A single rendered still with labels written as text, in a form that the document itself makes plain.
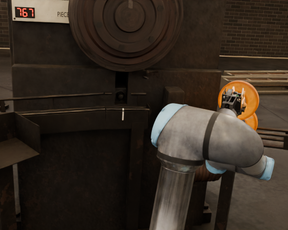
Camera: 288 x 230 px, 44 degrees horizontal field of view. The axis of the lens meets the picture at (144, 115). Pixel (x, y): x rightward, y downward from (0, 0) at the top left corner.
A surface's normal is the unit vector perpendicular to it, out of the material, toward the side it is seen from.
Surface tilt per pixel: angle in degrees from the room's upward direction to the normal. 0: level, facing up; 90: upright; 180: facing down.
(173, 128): 71
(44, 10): 90
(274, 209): 0
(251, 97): 88
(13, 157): 5
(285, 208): 0
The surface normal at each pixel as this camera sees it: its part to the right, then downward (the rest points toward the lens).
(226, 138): -0.04, -0.04
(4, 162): 0.00, -0.93
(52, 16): 0.16, 0.33
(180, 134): -0.44, 0.04
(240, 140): 0.36, 0.00
